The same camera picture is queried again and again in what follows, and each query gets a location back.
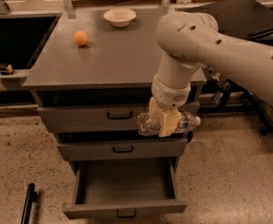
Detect grey middle drawer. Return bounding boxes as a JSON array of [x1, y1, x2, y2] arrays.
[[58, 138, 186, 161]]

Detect orange fruit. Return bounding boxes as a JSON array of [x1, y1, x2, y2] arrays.
[[74, 31, 89, 47]]

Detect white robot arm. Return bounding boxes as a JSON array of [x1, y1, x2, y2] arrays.
[[149, 12, 273, 137]]

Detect grey drawer cabinet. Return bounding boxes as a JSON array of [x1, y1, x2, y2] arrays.
[[22, 7, 207, 173]]

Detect grey top drawer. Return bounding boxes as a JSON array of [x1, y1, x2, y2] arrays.
[[36, 101, 200, 133]]

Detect grey bottom drawer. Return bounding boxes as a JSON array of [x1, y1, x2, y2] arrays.
[[63, 158, 186, 219]]

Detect black stand table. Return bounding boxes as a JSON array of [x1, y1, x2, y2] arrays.
[[189, 0, 273, 135]]

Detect clear plastic water bottle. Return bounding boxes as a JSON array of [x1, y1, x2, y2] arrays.
[[136, 112, 201, 137]]

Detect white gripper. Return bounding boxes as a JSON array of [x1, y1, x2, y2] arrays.
[[149, 76, 191, 137]]

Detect white bowl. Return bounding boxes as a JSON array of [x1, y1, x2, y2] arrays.
[[103, 8, 136, 28]]

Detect black bar on floor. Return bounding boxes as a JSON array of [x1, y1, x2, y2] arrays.
[[20, 183, 37, 224]]

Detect grey drawer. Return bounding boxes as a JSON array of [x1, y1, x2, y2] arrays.
[[58, 138, 186, 161], [63, 158, 186, 219], [36, 101, 200, 133]]

